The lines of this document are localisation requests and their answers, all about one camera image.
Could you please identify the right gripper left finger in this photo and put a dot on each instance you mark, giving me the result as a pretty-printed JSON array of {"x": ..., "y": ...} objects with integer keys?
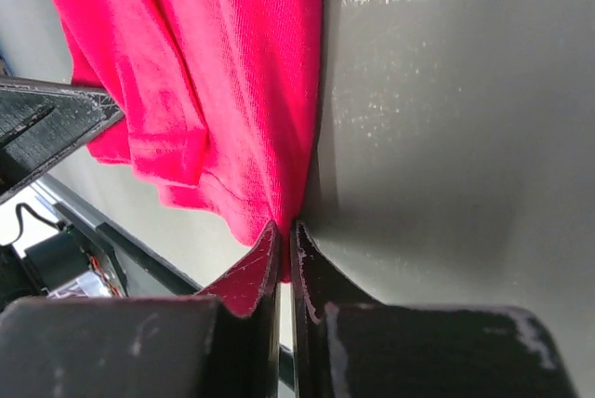
[{"x": 219, "y": 342}]

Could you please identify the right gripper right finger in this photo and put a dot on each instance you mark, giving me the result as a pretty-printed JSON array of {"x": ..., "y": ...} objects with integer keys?
[{"x": 348, "y": 344}]

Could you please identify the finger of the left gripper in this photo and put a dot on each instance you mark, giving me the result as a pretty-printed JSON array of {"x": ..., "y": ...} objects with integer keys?
[{"x": 42, "y": 123}]

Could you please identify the pink red t shirt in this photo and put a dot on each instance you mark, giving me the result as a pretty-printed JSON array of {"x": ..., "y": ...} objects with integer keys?
[{"x": 219, "y": 98}]

